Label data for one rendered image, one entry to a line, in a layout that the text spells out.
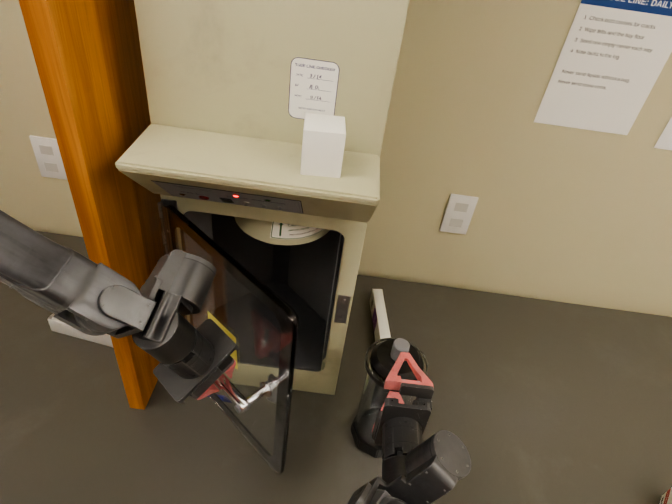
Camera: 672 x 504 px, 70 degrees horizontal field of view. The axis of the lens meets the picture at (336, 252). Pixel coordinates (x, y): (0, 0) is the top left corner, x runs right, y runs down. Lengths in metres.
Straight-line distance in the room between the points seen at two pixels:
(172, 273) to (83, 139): 0.20
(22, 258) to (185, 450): 0.56
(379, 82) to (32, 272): 0.44
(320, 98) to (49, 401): 0.79
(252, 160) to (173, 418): 0.59
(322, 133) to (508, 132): 0.67
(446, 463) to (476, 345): 0.66
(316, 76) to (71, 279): 0.37
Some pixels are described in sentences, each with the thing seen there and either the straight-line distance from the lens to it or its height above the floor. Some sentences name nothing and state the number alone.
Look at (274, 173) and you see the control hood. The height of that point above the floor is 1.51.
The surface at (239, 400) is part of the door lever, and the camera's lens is 0.73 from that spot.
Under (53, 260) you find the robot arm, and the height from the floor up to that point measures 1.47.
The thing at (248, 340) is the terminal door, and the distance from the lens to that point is 0.71.
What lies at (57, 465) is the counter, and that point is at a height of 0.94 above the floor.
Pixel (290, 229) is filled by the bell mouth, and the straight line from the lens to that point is 0.79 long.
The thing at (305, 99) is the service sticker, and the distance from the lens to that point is 0.65.
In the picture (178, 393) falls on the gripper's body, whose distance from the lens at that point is 0.67.
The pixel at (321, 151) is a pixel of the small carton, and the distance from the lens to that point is 0.59.
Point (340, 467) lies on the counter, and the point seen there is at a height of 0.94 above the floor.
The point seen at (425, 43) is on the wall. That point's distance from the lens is 1.08.
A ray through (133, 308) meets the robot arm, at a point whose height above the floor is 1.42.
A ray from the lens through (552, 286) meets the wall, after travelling 1.48.
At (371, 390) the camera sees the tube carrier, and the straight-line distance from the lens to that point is 0.87.
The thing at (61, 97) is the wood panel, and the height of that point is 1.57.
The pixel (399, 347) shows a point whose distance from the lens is 0.81.
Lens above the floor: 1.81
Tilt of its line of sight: 39 degrees down
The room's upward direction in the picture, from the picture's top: 8 degrees clockwise
